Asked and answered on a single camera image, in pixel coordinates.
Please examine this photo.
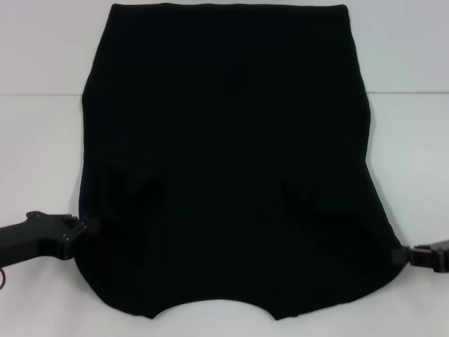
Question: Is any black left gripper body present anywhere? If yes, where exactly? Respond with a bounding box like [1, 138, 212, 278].
[0, 210, 88, 272]

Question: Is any black t-shirt with white print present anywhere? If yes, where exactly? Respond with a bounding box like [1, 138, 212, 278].
[72, 3, 404, 312]

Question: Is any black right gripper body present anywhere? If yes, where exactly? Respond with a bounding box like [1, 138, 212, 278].
[415, 239, 449, 275]

